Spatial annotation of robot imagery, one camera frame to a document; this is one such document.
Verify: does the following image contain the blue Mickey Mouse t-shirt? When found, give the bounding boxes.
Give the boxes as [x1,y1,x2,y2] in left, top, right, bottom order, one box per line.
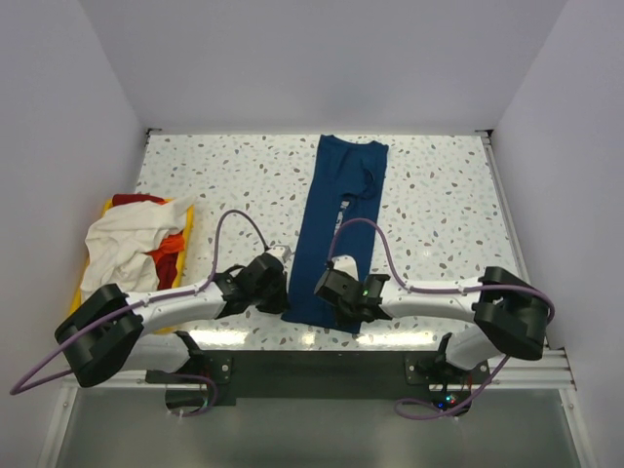
[282,136,389,334]

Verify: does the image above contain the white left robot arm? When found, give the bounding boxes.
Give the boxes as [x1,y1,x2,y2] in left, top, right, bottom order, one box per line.
[55,246,291,388]

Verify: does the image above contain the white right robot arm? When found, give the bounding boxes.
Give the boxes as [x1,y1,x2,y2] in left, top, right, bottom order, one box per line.
[315,265,554,383]

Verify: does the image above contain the orange t-shirt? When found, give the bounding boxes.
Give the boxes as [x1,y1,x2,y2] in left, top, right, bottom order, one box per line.
[148,232,186,265]

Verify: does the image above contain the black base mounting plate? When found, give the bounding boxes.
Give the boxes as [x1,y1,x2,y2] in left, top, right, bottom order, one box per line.
[145,351,490,410]

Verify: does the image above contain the white t-shirt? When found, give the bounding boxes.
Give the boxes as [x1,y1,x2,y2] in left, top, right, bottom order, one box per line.
[80,195,199,303]

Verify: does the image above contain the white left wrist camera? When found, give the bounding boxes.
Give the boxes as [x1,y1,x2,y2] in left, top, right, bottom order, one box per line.
[268,245,293,264]

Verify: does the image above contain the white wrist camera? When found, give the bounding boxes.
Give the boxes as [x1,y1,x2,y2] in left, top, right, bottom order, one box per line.
[268,245,293,264]
[331,255,359,282]

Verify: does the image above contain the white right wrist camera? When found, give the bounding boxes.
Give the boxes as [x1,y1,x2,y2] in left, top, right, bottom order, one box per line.
[331,255,359,282]

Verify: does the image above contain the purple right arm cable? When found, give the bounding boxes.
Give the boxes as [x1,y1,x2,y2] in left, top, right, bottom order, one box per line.
[329,217,560,420]

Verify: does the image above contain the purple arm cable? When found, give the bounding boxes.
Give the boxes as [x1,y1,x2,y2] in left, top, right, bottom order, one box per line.
[329,217,560,420]
[9,209,269,418]

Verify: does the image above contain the aluminium frame rail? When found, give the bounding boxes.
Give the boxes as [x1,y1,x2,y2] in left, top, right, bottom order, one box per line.
[61,350,575,391]

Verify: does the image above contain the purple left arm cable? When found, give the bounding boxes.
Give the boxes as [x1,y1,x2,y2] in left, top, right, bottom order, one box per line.
[9,209,269,418]

